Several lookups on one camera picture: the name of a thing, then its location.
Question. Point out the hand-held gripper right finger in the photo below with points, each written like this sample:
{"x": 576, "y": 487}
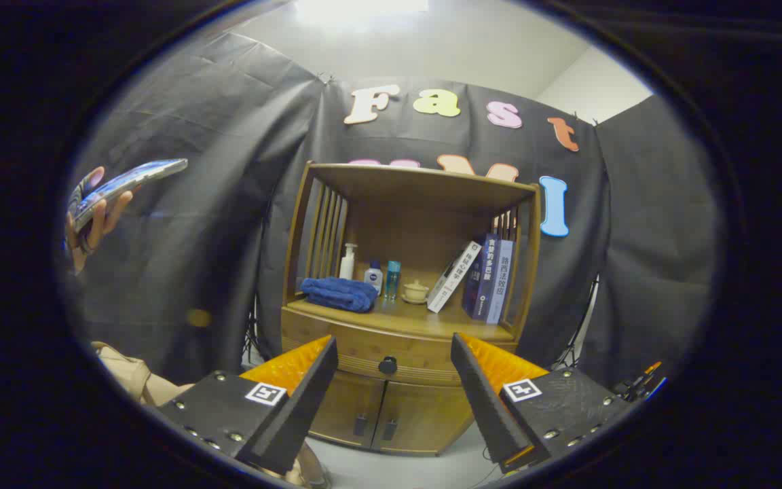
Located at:
{"x": 482, "y": 401}

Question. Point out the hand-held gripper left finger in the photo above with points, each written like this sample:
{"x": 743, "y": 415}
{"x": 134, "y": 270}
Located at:
{"x": 309, "y": 401}

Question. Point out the wooden drawer with black knob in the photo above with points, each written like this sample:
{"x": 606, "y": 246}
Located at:
{"x": 364, "y": 345}

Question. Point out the smartphone with patterned case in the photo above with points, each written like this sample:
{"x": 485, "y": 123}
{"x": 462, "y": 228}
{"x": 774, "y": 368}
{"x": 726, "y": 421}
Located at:
{"x": 133, "y": 180}

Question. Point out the wooden cabinet door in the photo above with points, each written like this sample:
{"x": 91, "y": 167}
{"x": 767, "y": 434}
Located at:
{"x": 425, "y": 418}
{"x": 347, "y": 411}

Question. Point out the wooden countertop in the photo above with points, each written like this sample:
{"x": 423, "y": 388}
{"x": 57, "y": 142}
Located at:
{"x": 425, "y": 319}

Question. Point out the wooden cabinet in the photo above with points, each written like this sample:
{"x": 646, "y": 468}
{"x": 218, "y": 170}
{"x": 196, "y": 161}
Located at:
{"x": 418, "y": 182}

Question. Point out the blue folded towel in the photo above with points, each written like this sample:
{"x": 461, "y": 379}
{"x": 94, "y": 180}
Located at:
{"x": 340, "y": 293}

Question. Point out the pale blue book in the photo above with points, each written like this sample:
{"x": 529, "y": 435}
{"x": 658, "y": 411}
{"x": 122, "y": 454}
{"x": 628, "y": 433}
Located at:
{"x": 501, "y": 285}

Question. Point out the dark blue book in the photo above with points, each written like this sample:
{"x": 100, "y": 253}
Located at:
{"x": 481, "y": 278}

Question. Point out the black light stand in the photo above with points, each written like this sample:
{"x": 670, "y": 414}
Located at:
{"x": 582, "y": 328}

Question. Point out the white book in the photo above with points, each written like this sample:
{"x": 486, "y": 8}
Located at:
{"x": 452, "y": 278}

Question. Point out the cream lidded teacup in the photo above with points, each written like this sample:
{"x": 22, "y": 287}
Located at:
{"x": 415, "y": 292}

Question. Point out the white pump bottle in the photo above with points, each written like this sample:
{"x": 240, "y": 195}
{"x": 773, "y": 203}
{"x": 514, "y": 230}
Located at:
{"x": 347, "y": 268}

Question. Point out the white bottle with blue cap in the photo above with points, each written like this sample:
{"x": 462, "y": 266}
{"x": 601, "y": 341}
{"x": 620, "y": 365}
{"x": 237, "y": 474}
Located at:
{"x": 373, "y": 278}

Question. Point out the clear blue bottle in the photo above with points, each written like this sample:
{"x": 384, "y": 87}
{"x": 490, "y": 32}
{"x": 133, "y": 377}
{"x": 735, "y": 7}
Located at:
{"x": 392, "y": 278}

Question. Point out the black device with orange tip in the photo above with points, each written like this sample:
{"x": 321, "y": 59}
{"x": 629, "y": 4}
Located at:
{"x": 635, "y": 384}

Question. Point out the person's beige clothing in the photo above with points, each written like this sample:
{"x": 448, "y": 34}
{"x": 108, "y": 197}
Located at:
{"x": 140, "y": 380}

